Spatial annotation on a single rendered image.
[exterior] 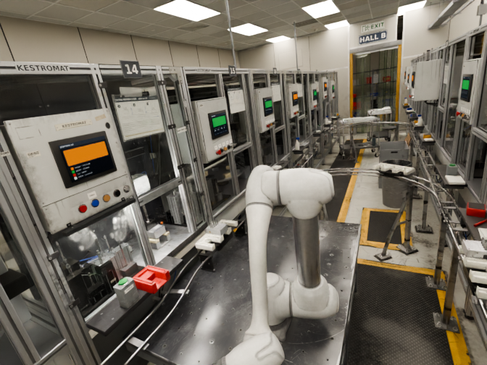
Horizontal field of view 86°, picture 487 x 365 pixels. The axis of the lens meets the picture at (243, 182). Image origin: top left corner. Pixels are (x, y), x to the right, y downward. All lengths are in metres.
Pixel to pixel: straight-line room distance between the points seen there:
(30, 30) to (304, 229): 5.18
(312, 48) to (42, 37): 7.14
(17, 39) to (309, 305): 5.20
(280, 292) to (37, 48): 5.10
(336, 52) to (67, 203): 8.87
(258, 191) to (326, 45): 8.75
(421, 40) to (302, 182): 8.62
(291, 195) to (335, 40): 8.72
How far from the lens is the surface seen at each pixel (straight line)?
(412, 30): 9.41
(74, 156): 1.33
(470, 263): 1.74
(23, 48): 5.46
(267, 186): 0.95
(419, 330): 2.52
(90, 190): 1.39
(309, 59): 9.63
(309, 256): 1.14
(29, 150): 1.28
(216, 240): 1.88
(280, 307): 1.34
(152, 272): 1.59
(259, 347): 0.84
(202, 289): 1.80
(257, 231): 0.91
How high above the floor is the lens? 1.80
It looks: 19 degrees down
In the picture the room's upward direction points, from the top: 8 degrees counter-clockwise
